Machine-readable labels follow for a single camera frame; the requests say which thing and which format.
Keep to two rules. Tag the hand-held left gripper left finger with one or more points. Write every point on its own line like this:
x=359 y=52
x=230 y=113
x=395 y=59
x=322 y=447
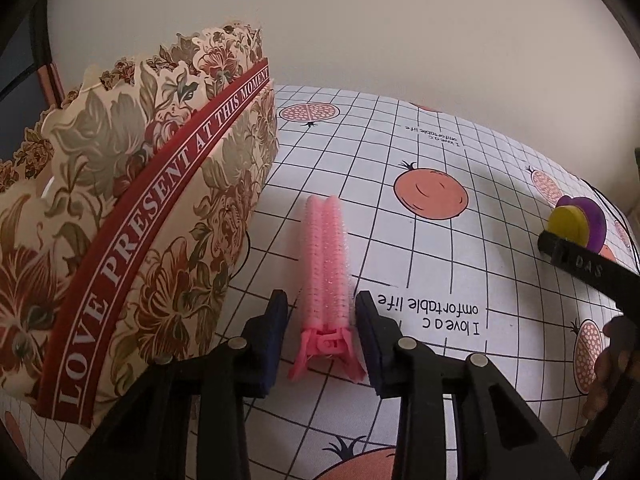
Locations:
x=270 y=345

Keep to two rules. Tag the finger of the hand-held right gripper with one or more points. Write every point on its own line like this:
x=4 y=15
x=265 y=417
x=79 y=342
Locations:
x=585 y=267

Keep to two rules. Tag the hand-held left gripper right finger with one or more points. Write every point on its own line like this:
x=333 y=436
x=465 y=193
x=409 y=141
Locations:
x=372 y=345

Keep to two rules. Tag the purple and yellow disc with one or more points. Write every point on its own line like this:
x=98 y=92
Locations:
x=567 y=222

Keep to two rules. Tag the pink hair roller clip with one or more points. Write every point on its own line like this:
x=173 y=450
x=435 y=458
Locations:
x=322 y=260

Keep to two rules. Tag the floral cardboard gift box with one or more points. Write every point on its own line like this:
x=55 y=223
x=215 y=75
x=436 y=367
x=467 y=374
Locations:
x=150 y=210

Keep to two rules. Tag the checked fruit-print tablecloth desktop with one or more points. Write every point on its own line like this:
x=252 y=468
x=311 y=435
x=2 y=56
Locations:
x=435 y=260

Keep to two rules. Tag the person's right hand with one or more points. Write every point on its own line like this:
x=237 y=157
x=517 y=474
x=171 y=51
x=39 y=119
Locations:
x=602 y=380

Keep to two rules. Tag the pink board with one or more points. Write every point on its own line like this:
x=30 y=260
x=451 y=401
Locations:
x=50 y=82

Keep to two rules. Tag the dark cabinet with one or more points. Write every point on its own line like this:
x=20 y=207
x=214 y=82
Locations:
x=20 y=60

